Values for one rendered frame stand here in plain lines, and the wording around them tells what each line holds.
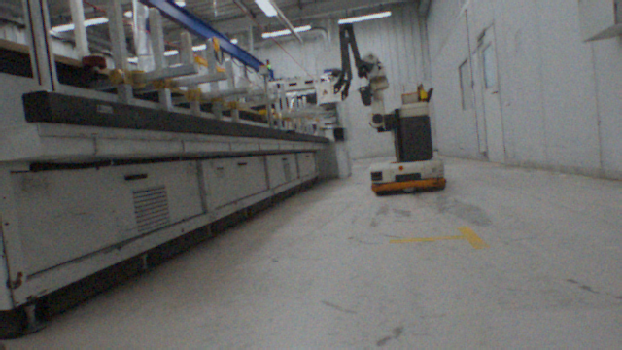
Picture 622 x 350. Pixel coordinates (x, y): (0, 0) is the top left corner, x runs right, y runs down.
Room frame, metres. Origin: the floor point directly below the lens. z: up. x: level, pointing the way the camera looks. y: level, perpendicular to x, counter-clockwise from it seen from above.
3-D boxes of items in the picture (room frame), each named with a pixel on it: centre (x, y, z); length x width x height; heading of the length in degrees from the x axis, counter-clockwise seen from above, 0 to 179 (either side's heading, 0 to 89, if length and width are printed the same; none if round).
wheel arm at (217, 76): (1.61, 0.55, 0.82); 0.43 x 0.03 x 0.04; 79
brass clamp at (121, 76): (1.35, 0.65, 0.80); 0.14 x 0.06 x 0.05; 169
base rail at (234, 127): (3.48, 0.25, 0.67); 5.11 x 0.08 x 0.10; 169
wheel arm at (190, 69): (1.36, 0.60, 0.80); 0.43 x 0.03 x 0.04; 79
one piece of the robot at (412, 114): (3.55, -0.96, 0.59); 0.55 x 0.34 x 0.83; 170
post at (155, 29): (1.58, 0.61, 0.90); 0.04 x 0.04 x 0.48; 79
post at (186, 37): (1.82, 0.56, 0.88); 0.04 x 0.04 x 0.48; 79
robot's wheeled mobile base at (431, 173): (3.56, -0.87, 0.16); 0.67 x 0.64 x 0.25; 80
